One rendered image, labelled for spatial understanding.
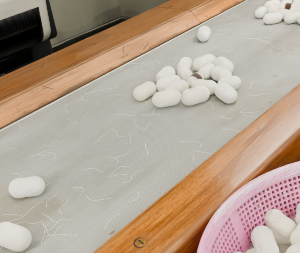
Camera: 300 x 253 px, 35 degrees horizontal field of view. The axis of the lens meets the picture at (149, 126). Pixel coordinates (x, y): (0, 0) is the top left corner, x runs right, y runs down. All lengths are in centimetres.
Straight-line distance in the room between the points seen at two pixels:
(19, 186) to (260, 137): 25
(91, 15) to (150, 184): 274
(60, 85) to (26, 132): 11
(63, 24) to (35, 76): 233
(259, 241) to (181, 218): 7
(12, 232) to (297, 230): 24
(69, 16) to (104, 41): 226
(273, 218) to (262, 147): 8
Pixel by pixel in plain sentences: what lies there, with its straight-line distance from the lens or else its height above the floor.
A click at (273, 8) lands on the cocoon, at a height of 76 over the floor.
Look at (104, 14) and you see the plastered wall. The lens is 325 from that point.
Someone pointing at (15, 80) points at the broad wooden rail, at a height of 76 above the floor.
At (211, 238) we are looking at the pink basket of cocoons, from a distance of 38.
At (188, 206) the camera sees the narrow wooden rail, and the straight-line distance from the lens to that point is 41.
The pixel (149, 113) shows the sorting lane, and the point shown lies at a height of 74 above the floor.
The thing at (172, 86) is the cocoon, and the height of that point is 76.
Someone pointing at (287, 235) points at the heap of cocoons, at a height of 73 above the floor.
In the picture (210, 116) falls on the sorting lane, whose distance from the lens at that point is 59.
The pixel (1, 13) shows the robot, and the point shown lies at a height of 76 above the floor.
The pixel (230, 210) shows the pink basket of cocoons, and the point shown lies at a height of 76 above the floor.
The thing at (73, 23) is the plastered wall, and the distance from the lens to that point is 310.
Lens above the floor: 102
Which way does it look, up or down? 29 degrees down
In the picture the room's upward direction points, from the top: 10 degrees counter-clockwise
